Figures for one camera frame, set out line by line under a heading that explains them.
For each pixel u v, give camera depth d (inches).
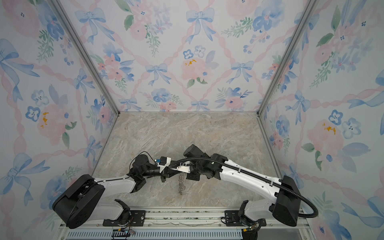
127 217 26.7
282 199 15.6
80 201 16.7
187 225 28.6
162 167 26.2
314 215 15.8
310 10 27.4
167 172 27.2
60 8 27.5
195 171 24.3
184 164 24.4
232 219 28.8
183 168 25.3
